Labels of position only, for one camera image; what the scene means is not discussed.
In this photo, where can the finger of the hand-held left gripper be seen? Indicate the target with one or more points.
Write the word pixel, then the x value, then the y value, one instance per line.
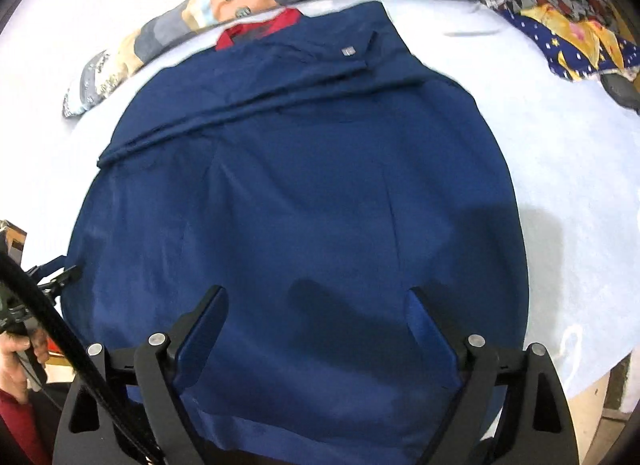
pixel 57 279

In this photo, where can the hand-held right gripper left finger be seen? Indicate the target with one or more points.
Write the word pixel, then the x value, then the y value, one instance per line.
pixel 202 327

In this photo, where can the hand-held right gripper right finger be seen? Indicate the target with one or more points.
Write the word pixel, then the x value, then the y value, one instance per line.
pixel 425 327

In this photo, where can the person's left forearm red sleeve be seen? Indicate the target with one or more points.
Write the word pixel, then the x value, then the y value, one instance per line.
pixel 12 425

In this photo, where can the person's left hand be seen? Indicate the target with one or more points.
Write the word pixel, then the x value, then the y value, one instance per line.
pixel 15 360

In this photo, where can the light blue bed sheet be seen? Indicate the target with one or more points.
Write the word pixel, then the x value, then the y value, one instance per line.
pixel 575 195

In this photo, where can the dark grey object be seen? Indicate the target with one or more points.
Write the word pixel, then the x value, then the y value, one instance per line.
pixel 622 91

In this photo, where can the star print blue yellow cloth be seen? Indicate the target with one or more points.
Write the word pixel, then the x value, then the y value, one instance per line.
pixel 575 30

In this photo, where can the wooden bed frame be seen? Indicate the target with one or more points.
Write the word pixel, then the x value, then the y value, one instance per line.
pixel 607 400

